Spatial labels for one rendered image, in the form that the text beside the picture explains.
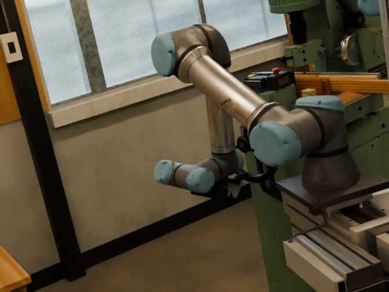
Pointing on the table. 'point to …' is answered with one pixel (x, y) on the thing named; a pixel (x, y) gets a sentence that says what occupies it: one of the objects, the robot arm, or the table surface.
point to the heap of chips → (348, 97)
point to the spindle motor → (290, 6)
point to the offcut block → (308, 92)
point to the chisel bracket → (304, 53)
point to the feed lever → (352, 18)
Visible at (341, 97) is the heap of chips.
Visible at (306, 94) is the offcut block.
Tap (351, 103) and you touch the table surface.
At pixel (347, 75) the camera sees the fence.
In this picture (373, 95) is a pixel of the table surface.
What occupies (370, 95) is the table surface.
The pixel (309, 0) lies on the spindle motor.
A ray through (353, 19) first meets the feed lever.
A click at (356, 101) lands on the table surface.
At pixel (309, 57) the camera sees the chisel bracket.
